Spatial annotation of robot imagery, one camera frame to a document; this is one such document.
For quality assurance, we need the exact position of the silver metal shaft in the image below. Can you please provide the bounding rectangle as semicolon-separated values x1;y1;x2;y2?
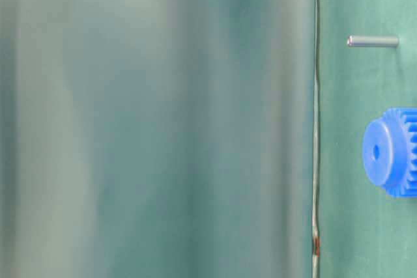
347;35;399;48

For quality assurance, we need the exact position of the green table cloth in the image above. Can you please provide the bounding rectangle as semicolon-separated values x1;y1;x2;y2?
318;0;416;277

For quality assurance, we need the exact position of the blue plastic gear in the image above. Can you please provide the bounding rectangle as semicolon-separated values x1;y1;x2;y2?
362;108;416;198

